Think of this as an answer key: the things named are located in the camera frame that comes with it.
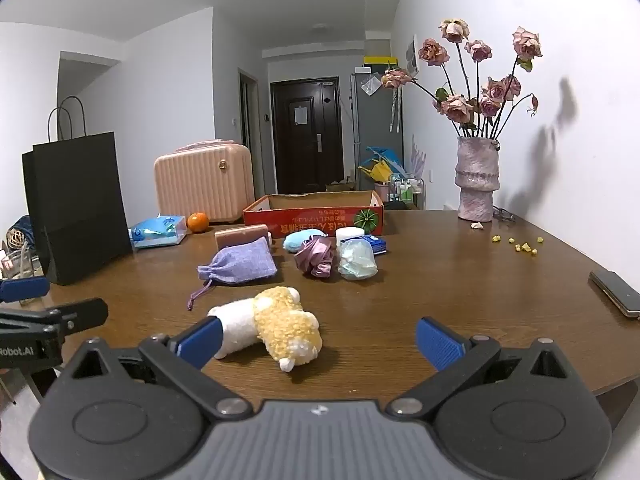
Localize light blue plush toy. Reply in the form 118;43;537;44
283;228;326;253

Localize blue printed tissue pack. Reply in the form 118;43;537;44
128;214;188;250

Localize wire cart with bottles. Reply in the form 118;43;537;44
389;172;426;210

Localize pink ribbed suitcase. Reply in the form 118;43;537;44
153;140;253;225

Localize blue and yellow toy pile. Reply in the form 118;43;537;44
357;146;406;183

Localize black smartphone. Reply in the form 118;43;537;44
589;270;640;320

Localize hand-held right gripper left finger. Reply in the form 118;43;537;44
60;315;253;421

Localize grey refrigerator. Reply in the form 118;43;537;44
350;71;405;191

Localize red cardboard box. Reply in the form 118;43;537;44
243;191;385;238

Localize purple drawstring pouch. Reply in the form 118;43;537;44
187;237;278;311

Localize purple feather decoration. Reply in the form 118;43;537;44
410;135;427;177

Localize pink sponge block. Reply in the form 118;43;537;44
215;224;273;251

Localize black paper bag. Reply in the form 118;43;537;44
21;96;135;287

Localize purple satin cloth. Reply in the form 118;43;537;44
293;235;335;279

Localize scattered yellow bits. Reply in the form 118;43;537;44
492;232;544;256

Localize bunch of dried pink roses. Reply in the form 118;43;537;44
381;18;543;139

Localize yellow and white plush toy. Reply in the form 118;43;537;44
207;286;323;372

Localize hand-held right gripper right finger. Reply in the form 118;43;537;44
387;316;583;421

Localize white round jar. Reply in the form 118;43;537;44
335;226;367;247

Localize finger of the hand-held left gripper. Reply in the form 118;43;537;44
0;276;51;304

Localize dark wooden door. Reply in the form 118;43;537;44
270;78;345;195

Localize pink ceramic vase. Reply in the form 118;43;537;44
454;136;501;222

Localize pale blue plastic pack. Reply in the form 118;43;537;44
337;238;378;281

